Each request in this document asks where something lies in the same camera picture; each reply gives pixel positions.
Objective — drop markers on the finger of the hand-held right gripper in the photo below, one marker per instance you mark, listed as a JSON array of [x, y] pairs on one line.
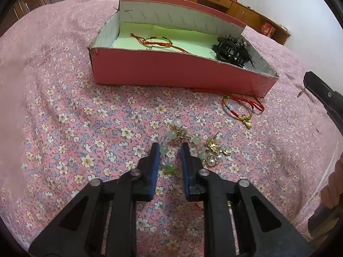
[[324, 93]]

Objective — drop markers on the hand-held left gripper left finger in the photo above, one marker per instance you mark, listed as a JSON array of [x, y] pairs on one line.
[[154, 171]]

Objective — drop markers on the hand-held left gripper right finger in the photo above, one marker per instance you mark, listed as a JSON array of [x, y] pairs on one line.
[[187, 171]]

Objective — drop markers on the pearl gold earring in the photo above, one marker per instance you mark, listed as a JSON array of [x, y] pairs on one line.
[[213, 162]]

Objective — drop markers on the gold flower earring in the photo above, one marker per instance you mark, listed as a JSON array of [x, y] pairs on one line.
[[213, 146]]

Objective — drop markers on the pink cardboard box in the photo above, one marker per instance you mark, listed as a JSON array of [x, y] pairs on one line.
[[174, 72]]

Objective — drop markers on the black feather hair clip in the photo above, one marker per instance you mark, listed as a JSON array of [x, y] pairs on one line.
[[227, 50]]

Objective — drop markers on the person's right hand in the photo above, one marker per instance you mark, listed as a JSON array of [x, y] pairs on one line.
[[332, 192]]

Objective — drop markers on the red gift box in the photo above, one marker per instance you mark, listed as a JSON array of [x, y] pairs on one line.
[[268, 28]]

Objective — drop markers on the dark wooden headboard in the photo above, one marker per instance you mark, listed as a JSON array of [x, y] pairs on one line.
[[32, 0]]

